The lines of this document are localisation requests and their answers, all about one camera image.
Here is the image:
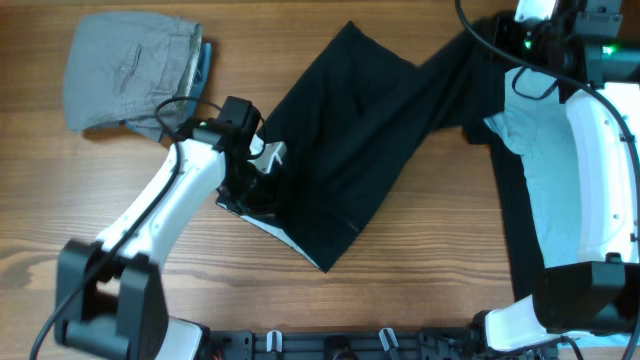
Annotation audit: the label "black shorts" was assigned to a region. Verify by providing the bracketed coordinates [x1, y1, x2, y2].
[215, 19, 511, 274]

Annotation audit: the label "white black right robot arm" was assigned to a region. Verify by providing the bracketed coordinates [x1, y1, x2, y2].
[480, 1, 639, 358]

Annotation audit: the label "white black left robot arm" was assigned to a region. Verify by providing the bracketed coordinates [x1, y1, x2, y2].
[49, 120, 286, 359]

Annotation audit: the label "light blue shirt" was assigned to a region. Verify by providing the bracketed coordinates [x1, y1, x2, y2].
[483, 67, 640, 349]

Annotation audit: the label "folded blue garment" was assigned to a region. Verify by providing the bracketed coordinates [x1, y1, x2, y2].
[122, 43, 213, 142]

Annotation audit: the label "folded grey shorts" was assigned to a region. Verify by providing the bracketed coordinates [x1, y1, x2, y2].
[63, 11, 202, 141]

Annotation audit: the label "black garment under shirt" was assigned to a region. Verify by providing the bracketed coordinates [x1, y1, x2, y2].
[464, 124, 545, 301]

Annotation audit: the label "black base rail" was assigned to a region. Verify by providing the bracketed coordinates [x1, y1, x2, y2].
[198, 328, 559, 360]

